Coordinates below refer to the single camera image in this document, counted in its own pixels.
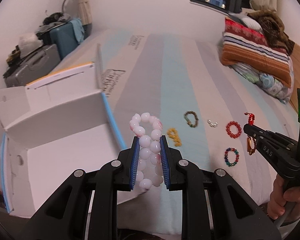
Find yellow bead bracelet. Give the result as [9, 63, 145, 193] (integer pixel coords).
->
[167, 127, 183, 147]

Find white pink bead bracelet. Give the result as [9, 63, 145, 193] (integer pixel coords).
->
[129, 112, 165, 190]

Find red cord bracelet gold tube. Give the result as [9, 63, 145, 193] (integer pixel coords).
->
[243, 112, 257, 156]

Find brown green bead bracelet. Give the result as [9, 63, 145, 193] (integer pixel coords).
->
[184, 110, 199, 128]

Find red bead bracelet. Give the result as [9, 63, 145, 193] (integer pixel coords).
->
[225, 120, 243, 138]

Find multicolour bead bracelet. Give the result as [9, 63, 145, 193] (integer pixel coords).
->
[224, 147, 241, 168]

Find white pearl earrings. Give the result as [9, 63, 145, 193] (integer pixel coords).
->
[207, 119, 218, 128]

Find person's right hand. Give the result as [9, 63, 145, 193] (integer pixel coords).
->
[267, 174, 300, 223]

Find striped bed sheet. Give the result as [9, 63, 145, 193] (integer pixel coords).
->
[57, 29, 299, 204]

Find floral quilt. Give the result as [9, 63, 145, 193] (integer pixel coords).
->
[230, 56, 294, 105]

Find blue yellow cardboard box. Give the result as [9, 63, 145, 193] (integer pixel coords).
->
[0, 50, 126, 218]

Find wooden headboard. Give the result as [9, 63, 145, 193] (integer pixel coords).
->
[290, 43, 300, 113]

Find striped red orange pillow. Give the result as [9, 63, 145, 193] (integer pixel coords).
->
[221, 17, 293, 88]

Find brown fuzzy blanket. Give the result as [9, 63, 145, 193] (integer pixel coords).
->
[247, 10, 295, 55]

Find white pillow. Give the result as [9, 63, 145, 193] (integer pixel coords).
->
[236, 14, 262, 31]

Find light blue cloth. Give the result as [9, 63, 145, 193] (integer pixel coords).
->
[70, 18, 85, 44]

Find grey suitcase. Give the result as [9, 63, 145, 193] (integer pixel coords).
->
[3, 44, 61, 87]

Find teal suitcase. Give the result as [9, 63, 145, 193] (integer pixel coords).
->
[49, 22, 80, 60]

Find dark clothes pile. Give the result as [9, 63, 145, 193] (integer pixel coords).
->
[35, 12, 72, 40]

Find white plastic bag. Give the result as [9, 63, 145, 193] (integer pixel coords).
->
[18, 33, 43, 59]

